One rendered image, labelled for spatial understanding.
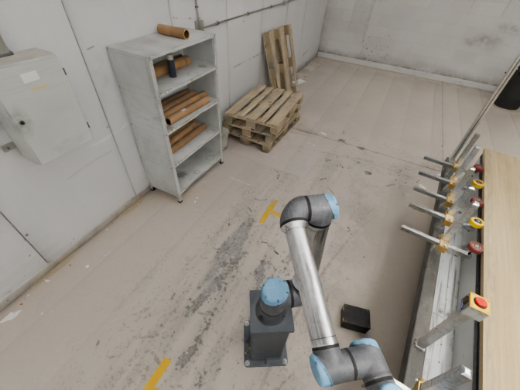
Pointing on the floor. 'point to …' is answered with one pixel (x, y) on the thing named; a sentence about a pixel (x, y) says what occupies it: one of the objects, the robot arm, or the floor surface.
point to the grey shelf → (158, 41)
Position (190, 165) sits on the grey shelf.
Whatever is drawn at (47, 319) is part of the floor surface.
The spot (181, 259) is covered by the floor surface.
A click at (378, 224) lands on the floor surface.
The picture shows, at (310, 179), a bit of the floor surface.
